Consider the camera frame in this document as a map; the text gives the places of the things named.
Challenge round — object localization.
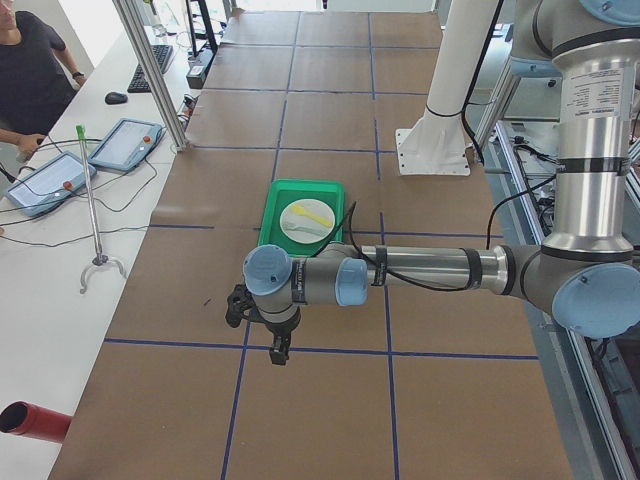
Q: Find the yellow plastic spoon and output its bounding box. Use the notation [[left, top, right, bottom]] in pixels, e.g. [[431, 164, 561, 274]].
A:
[[291, 204, 333, 228]]

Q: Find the green plastic tray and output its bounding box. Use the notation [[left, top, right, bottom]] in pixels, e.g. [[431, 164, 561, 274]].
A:
[[258, 179, 345, 256]]

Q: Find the black computer mouse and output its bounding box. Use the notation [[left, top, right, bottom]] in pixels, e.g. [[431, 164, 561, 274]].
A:
[[104, 92, 128, 105]]

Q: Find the person in black shirt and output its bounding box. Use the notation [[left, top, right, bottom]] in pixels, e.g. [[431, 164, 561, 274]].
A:
[[1, 1, 86, 156]]

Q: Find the aluminium frame post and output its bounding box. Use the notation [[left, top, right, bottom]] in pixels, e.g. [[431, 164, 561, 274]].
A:
[[113, 0, 188, 152]]

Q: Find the black keyboard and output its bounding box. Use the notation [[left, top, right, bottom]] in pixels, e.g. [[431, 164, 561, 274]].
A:
[[126, 44, 175, 94]]

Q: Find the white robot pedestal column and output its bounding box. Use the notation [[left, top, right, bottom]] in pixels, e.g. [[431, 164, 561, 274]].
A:
[[396, 0, 502, 176]]

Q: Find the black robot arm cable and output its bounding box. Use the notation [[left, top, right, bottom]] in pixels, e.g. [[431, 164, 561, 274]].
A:
[[346, 189, 556, 292]]

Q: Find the teach pendant tablet far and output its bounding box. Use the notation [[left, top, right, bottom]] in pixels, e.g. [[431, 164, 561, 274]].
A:
[[88, 118, 163, 172]]

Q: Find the pale green plastic spoon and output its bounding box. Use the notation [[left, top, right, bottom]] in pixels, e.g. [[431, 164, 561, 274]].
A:
[[283, 223, 324, 236]]

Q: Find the brown paper table cover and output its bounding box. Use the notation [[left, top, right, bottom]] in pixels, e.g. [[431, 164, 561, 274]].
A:
[[51, 12, 572, 479]]

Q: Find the red cylinder tube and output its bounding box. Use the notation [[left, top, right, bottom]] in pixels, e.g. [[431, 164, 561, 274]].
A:
[[1, 401, 72, 444]]

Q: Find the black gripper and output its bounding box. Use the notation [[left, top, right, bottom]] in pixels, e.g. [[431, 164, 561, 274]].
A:
[[264, 308, 301, 366]]

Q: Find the reacher grabber tool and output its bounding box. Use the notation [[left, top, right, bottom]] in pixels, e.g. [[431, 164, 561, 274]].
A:
[[76, 124, 127, 294]]

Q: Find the teach pendant tablet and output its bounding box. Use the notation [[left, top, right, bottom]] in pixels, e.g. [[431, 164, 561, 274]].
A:
[[2, 151, 86, 217], [88, 118, 163, 172]]

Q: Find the teach pendant tablet near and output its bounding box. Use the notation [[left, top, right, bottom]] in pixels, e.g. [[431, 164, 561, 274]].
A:
[[2, 151, 86, 217]]

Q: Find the white round plate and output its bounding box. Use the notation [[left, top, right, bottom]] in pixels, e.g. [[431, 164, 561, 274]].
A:
[[279, 198, 336, 245]]

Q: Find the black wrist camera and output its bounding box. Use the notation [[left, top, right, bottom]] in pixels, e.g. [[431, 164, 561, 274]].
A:
[[225, 283, 257, 328]]

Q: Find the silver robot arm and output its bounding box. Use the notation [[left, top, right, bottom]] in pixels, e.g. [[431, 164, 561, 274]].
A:
[[225, 1, 639, 365]]

